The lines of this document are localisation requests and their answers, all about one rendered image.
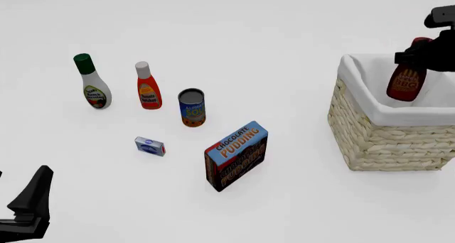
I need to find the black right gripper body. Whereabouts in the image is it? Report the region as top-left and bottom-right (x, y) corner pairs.
(430, 28), (455, 74)

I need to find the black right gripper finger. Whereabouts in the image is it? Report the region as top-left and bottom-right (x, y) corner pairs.
(394, 43), (433, 68)

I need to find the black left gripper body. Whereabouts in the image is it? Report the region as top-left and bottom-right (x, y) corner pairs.
(0, 213), (51, 242)

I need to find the dark red bbq sauce bottle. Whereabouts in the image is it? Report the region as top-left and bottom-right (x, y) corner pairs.
(386, 36), (433, 102)

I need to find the white cloth basket liner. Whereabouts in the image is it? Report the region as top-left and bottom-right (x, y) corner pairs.
(337, 53), (455, 128)

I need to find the woven pale wicker basket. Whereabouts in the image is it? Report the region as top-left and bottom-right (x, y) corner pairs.
(326, 77), (455, 173)

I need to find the small flat plate on stalk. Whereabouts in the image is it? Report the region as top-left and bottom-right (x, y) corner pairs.
(423, 5), (455, 31)

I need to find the ranch dressing bottle green cap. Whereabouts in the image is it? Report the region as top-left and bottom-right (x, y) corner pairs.
(73, 53), (113, 110)

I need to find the small silver blue box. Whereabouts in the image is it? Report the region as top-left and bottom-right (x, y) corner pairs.
(134, 136), (167, 158)

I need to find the red ketchup bottle white cap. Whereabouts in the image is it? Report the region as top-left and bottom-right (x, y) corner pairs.
(134, 60), (164, 111)

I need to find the blue alphabet soup can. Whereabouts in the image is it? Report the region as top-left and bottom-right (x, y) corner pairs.
(177, 87), (207, 128)

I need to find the chocolate pudding box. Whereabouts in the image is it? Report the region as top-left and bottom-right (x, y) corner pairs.
(203, 120), (269, 193)

